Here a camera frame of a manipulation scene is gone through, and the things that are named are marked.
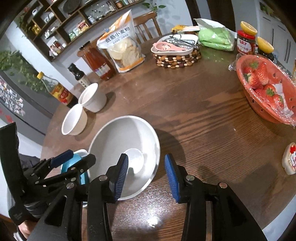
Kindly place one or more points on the wooden bead trivet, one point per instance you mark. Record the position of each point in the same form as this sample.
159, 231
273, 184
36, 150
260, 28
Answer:
178, 61

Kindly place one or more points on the large white bowl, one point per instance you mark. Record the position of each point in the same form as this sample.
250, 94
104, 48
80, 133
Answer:
111, 143

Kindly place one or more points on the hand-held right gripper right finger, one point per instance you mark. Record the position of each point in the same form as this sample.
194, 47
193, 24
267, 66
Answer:
172, 176

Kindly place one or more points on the green plastic bag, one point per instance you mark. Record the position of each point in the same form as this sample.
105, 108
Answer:
215, 37

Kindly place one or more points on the small white red packet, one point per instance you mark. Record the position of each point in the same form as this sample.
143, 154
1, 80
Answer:
290, 160

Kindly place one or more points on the pile of strawberries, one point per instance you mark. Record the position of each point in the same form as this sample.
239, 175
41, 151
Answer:
259, 76

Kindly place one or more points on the vinegar bottle with yellow cap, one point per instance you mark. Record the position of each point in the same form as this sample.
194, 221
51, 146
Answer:
62, 93

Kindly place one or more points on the small white bowl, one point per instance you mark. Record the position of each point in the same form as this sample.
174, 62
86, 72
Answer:
74, 120
94, 102

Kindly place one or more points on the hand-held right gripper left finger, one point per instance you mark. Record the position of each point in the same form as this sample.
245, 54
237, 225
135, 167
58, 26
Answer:
120, 176

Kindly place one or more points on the dark door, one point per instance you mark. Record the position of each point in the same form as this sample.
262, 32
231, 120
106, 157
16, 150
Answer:
208, 11

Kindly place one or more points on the white rectangular tray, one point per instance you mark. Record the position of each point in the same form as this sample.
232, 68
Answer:
175, 51

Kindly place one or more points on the dark grey fridge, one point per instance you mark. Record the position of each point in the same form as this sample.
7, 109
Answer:
25, 102

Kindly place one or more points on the dark jar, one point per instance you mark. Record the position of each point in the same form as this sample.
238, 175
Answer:
266, 55

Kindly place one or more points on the green vine plant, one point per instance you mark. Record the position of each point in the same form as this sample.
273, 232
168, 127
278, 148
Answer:
18, 67

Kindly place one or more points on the small dark soy sauce bottle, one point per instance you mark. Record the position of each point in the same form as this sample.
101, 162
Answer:
81, 77

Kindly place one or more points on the wooden wall shelf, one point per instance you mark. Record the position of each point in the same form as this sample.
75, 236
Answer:
69, 20

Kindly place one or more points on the hanging green plant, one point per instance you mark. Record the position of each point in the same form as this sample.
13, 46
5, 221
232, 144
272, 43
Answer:
153, 4

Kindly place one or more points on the white cabinet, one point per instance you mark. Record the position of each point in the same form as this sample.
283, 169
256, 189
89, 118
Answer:
277, 27

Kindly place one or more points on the yellow packet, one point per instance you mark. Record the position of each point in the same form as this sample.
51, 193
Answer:
185, 28

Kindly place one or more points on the red strawberry basket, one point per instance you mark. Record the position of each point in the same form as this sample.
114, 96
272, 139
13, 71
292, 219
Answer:
256, 99

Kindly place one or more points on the orange sauce bottle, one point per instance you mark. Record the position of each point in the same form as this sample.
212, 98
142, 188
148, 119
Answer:
99, 62

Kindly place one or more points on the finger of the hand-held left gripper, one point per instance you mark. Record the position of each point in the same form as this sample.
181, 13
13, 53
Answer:
85, 162
61, 158

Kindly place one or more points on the metal utensil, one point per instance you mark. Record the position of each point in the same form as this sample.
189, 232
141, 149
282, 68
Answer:
185, 41

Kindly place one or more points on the flour bag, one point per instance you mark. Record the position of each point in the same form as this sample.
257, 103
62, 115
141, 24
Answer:
122, 46

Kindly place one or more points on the red chili sauce jar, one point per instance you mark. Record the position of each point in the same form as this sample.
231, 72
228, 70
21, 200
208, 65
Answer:
246, 44

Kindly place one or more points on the pink plastic scoop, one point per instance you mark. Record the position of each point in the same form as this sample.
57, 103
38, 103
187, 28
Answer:
166, 46

